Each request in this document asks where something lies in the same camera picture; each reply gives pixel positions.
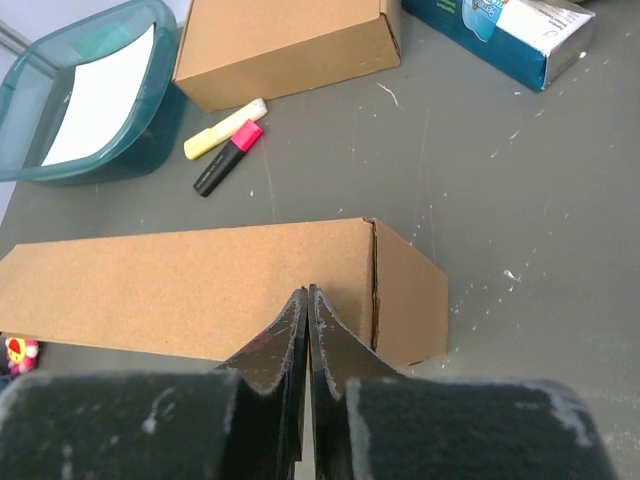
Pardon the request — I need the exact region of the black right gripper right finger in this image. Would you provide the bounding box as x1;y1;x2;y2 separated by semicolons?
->
308;287;616;479

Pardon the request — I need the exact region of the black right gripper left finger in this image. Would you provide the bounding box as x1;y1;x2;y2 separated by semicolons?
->
1;288;308;479

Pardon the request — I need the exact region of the brown cardboard box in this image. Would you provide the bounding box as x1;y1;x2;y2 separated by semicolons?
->
1;218;449;367
173;0;401;112

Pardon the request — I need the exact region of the closed brown cardboard box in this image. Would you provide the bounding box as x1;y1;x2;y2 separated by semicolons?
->
173;0;401;112

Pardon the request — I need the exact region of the pink plush flower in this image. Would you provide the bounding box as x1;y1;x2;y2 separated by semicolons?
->
5;337;40;376

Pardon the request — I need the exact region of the yellow highlighter pen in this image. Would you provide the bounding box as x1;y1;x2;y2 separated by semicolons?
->
183;98;268;161

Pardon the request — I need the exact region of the black pink highlighter pen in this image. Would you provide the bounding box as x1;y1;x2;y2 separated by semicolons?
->
193;120;263;198

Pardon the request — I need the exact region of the white paper sheet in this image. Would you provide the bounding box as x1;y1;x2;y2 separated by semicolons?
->
42;26;155;166

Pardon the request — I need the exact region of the teal plastic bin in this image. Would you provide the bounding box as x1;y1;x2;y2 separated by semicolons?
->
1;1;185;185

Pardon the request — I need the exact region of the blue toothbrush package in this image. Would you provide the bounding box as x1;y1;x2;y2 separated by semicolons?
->
402;0;596;92

